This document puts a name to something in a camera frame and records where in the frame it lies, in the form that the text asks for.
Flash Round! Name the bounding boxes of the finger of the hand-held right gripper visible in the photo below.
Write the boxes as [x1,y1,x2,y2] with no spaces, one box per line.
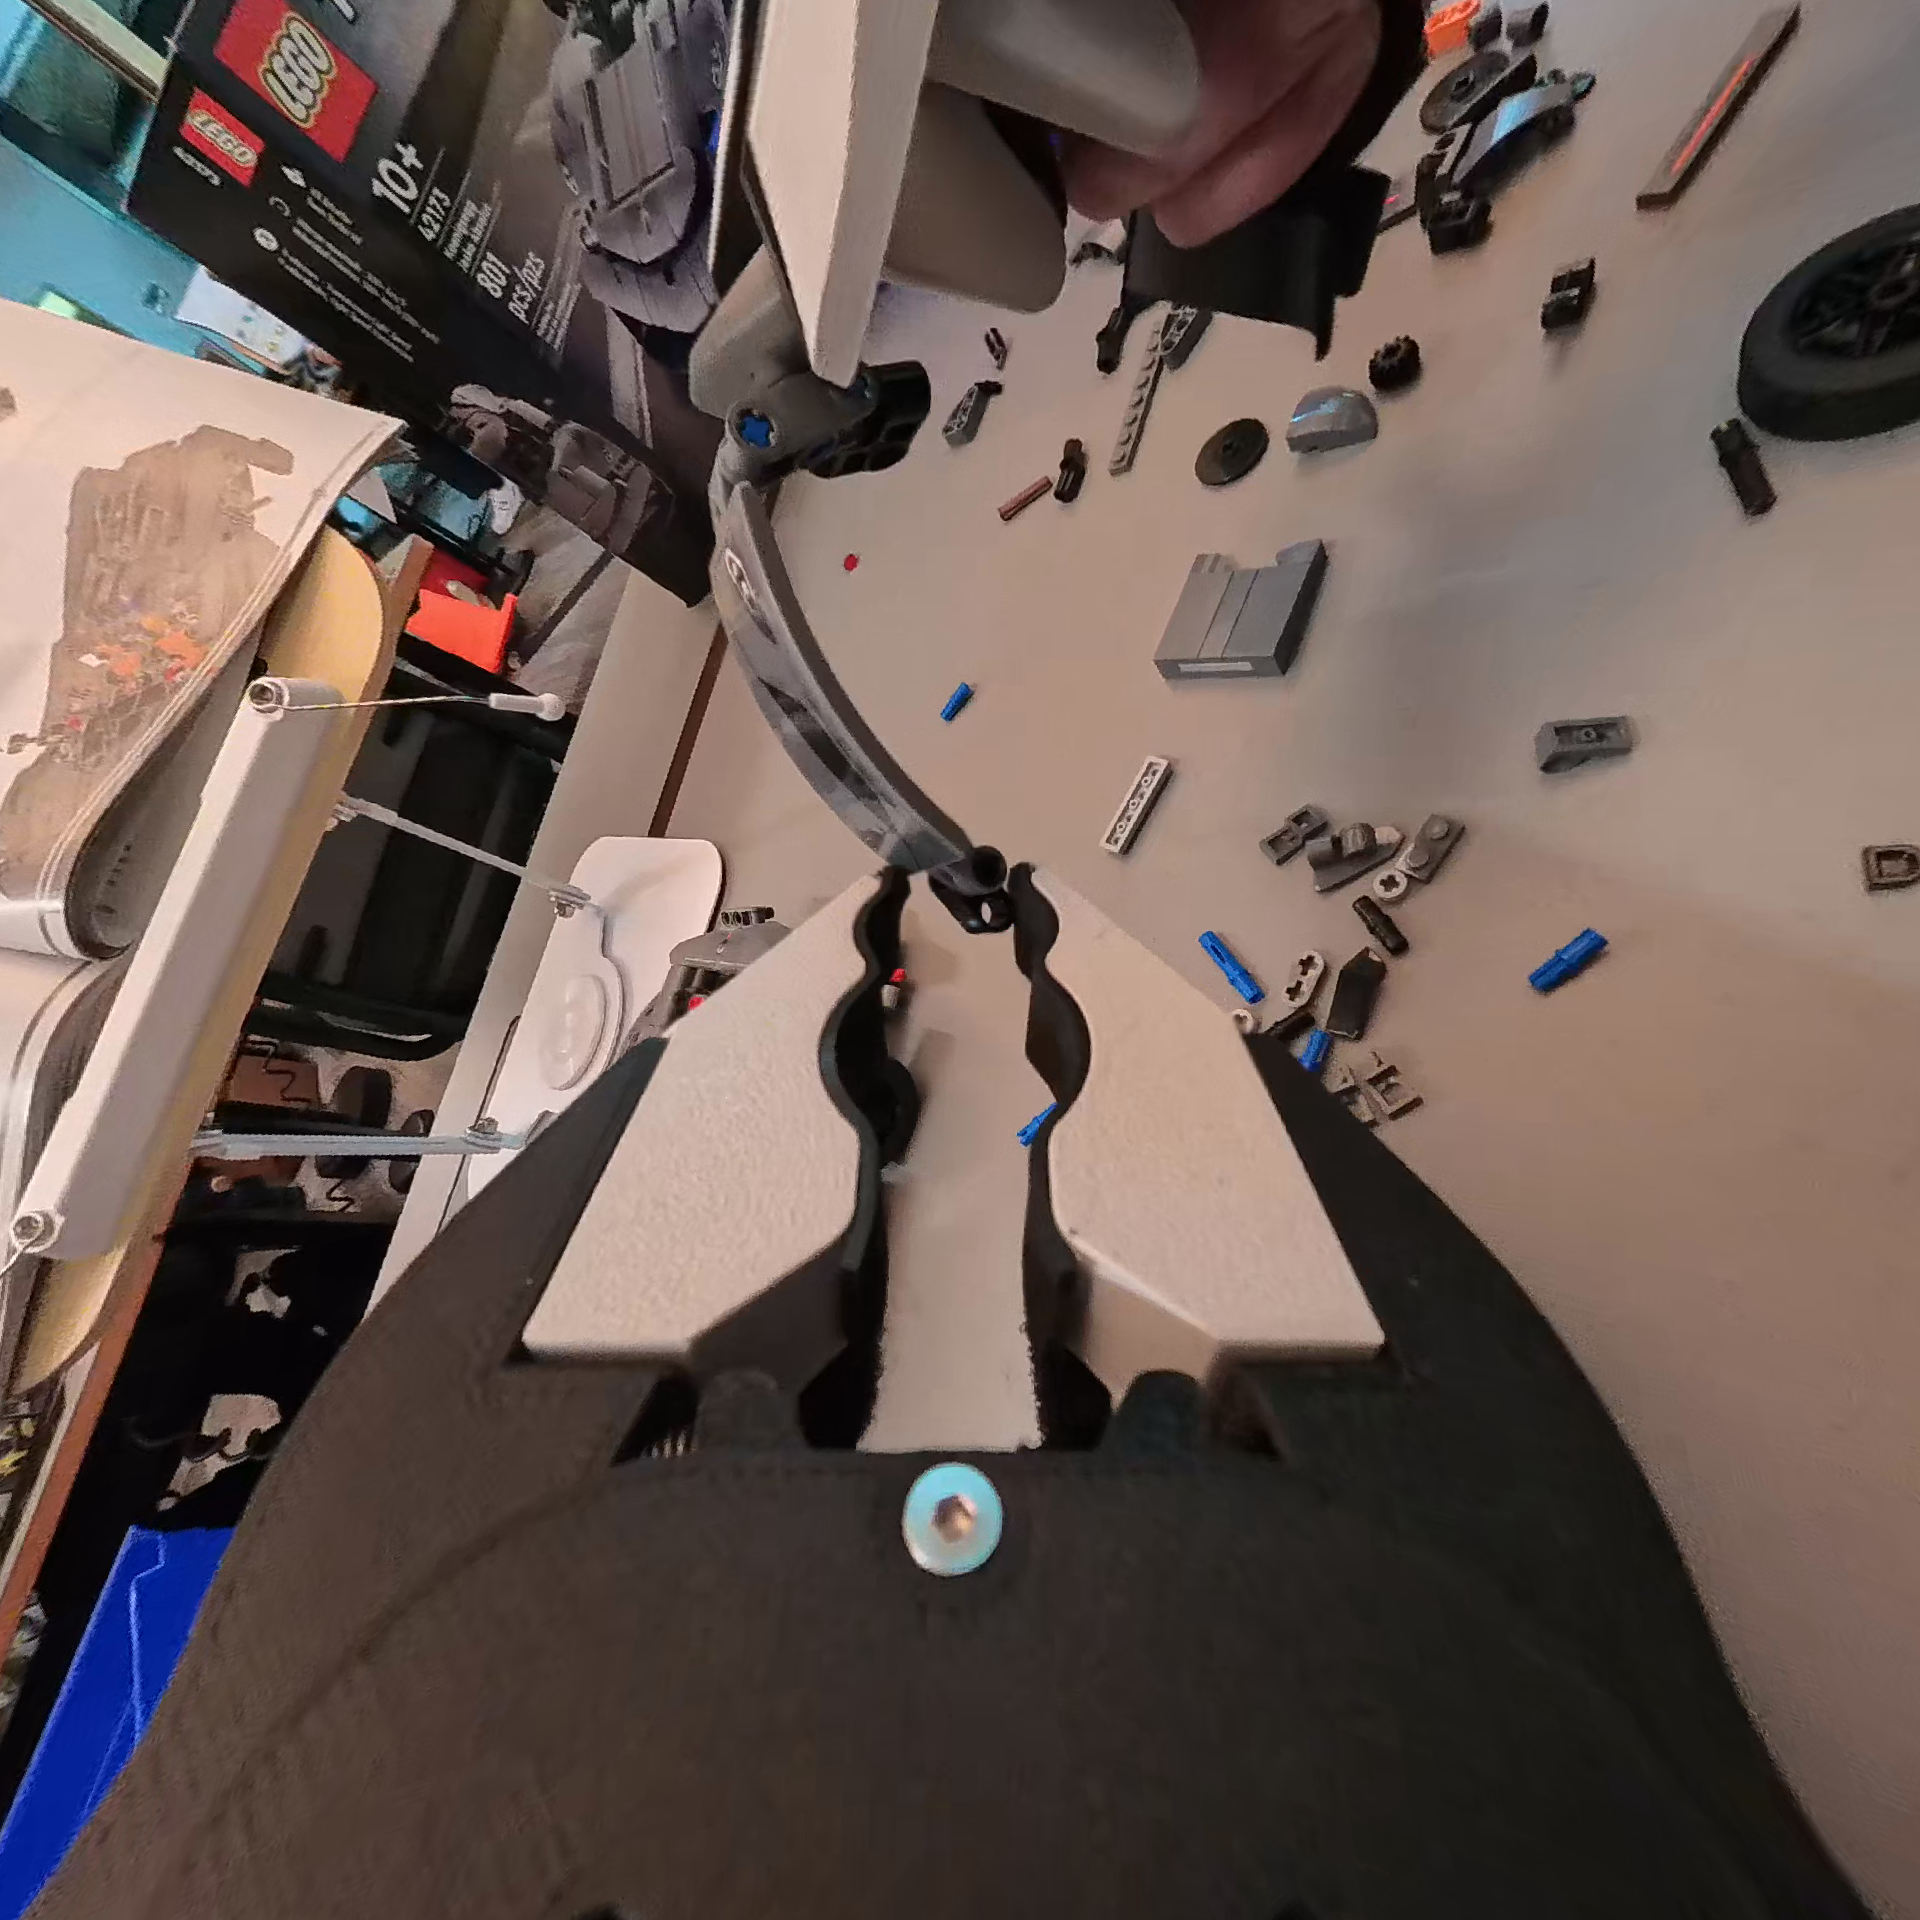
[883,79,1076,318]
[738,0,942,387]

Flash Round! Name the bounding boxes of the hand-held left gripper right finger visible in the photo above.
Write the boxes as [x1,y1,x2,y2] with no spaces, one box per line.
[1007,864,1392,1451]

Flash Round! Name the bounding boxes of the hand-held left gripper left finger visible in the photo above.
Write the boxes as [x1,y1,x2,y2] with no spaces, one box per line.
[516,865,915,1451]

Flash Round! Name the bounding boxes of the dark grey lego fender assembly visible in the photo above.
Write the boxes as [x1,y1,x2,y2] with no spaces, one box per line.
[688,276,1052,941]

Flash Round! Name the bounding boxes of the cluster of small lego connectors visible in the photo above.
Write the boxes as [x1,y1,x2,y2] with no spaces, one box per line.
[1238,944,1426,1129]

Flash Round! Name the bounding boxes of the grey lego car model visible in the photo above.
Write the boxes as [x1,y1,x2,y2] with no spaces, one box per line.
[660,900,922,1175]

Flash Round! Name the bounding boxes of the long grey lego plate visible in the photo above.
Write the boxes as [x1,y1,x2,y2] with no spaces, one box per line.
[1106,318,1176,479]

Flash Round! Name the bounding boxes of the black lego set box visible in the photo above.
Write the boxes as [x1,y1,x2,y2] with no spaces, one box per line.
[129,0,788,607]

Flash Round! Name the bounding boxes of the short light grey lego plate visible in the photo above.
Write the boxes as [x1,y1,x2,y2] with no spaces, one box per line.
[1100,751,1176,856]

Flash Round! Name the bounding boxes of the grey lego panel assembly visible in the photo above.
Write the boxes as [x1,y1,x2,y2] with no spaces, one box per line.
[1153,536,1330,688]

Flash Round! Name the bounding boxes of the lego instruction booklet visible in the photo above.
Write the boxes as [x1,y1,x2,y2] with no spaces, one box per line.
[0,297,410,963]

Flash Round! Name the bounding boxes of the black lego wheel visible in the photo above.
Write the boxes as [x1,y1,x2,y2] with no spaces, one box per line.
[1735,198,1920,445]

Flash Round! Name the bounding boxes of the person's right hand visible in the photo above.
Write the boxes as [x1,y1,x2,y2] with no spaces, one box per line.
[1064,0,1390,252]

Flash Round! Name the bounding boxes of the black shelf unit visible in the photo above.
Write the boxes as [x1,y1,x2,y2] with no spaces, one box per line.
[135,691,602,1517]

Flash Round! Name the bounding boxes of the white book stand ledge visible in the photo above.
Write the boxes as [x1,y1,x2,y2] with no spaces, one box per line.
[12,672,390,1263]

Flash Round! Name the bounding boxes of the orange box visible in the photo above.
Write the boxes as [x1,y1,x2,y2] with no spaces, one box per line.
[404,584,521,672]

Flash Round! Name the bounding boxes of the grey tile with orange stripe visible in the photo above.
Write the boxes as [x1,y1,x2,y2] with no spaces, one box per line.
[1632,3,1803,211]

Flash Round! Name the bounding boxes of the blue plastic bin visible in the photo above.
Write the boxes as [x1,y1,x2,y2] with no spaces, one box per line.
[0,1520,233,1920]

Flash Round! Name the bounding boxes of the grey lego bracket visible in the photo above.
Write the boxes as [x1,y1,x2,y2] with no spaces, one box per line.
[1305,819,1408,896]

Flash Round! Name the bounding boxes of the white tipped cord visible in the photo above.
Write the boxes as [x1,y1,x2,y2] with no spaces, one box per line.
[251,679,569,725]

